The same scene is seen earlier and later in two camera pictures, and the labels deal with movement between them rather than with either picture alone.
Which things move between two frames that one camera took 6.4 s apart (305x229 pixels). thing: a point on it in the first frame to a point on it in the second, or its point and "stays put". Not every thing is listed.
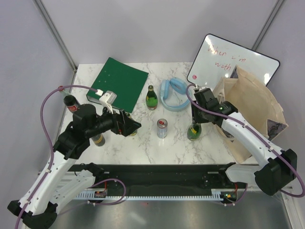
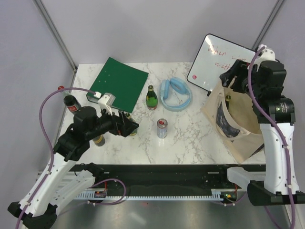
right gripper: (196, 118) to (241, 67)
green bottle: (128, 114) stays put
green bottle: (151, 98) stays put
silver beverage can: (162, 124) stays put
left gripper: (122, 124) stays put
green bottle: (194, 131) to (228, 98)
